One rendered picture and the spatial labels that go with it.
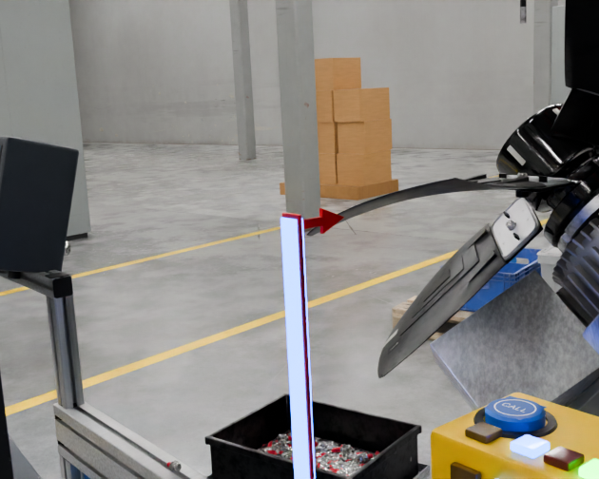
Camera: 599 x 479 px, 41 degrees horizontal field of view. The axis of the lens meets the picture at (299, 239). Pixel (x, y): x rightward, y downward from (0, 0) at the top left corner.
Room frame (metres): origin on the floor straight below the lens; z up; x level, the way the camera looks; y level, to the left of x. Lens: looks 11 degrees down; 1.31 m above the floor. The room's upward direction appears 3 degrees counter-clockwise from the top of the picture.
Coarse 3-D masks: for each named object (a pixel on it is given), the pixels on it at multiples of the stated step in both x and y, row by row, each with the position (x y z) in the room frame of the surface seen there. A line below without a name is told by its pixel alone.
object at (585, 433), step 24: (480, 408) 0.55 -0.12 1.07; (552, 408) 0.54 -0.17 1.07; (432, 432) 0.51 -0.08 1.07; (456, 432) 0.50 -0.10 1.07; (504, 432) 0.50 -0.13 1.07; (528, 432) 0.49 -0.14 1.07; (552, 432) 0.50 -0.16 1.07; (576, 432) 0.50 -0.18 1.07; (432, 456) 0.51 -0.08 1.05; (456, 456) 0.49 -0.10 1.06; (480, 456) 0.48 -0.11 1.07; (504, 456) 0.47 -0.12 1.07
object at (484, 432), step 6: (474, 426) 0.50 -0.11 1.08; (480, 426) 0.50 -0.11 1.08; (486, 426) 0.50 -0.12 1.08; (492, 426) 0.50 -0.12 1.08; (468, 432) 0.50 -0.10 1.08; (474, 432) 0.49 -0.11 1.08; (480, 432) 0.49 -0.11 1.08; (486, 432) 0.49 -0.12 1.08; (492, 432) 0.49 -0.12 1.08; (498, 432) 0.49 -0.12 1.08; (474, 438) 0.49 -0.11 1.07; (480, 438) 0.49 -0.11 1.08; (486, 438) 0.48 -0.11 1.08; (492, 438) 0.49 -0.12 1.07
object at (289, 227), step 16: (288, 224) 0.72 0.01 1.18; (288, 240) 0.72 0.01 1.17; (288, 256) 0.72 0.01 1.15; (288, 272) 0.72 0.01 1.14; (288, 288) 0.72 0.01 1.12; (288, 304) 0.72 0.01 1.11; (288, 320) 0.72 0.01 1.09; (288, 336) 0.72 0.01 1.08; (288, 352) 0.72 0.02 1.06; (304, 384) 0.71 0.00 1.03; (304, 400) 0.71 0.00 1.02; (304, 416) 0.71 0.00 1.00; (304, 432) 0.71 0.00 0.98; (304, 448) 0.71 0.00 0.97; (304, 464) 0.71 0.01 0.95
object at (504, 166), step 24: (528, 120) 0.99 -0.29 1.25; (552, 120) 0.98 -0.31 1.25; (504, 144) 1.00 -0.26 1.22; (528, 144) 0.98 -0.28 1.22; (552, 144) 0.96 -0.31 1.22; (576, 144) 0.95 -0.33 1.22; (504, 168) 1.01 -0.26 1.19; (528, 168) 0.97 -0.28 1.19; (552, 168) 0.95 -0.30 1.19; (576, 168) 0.95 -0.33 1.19; (552, 192) 0.96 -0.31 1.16; (576, 192) 0.91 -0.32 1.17; (552, 216) 0.93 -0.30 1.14; (552, 240) 0.95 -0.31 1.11
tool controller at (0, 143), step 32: (0, 160) 1.14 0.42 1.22; (32, 160) 1.15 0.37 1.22; (64, 160) 1.18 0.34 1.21; (0, 192) 1.12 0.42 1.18; (32, 192) 1.15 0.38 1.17; (64, 192) 1.18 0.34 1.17; (0, 224) 1.12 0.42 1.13; (32, 224) 1.15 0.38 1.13; (64, 224) 1.18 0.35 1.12; (0, 256) 1.12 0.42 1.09; (32, 256) 1.14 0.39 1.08
